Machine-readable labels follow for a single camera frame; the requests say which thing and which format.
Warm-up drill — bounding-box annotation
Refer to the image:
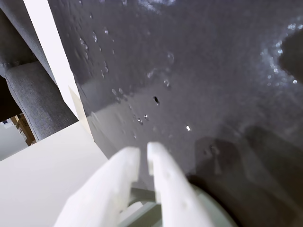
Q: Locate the dark grey table mat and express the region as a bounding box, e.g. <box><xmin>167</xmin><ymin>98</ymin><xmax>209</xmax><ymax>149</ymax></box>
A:
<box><xmin>47</xmin><ymin>0</ymin><xmax>303</xmax><ymax>227</ymax></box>

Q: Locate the grey fabric sofa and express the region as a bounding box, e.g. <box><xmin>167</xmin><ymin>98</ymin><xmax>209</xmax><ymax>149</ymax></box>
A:
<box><xmin>0</xmin><ymin>0</ymin><xmax>80</xmax><ymax>142</ymax></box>

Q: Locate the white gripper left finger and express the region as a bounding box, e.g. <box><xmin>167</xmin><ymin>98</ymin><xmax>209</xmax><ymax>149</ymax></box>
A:
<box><xmin>53</xmin><ymin>146</ymin><xmax>141</xmax><ymax>227</ymax></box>

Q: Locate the brown cardboard box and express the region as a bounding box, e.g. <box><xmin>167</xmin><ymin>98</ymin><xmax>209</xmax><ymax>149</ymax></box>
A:
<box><xmin>10</xmin><ymin>113</ymin><xmax>37</xmax><ymax>147</ymax></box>

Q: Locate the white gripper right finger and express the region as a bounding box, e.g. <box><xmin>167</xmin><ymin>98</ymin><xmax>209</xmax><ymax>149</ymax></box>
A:
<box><xmin>146</xmin><ymin>142</ymin><xmax>214</xmax><ymax>227</ymax></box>

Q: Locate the pale green cup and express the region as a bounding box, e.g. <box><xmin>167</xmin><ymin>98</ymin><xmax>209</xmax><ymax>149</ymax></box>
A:
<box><xmin>118</xmin><ymin>183</ymin><xmax>239</xmax><ymax>227</ymax></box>

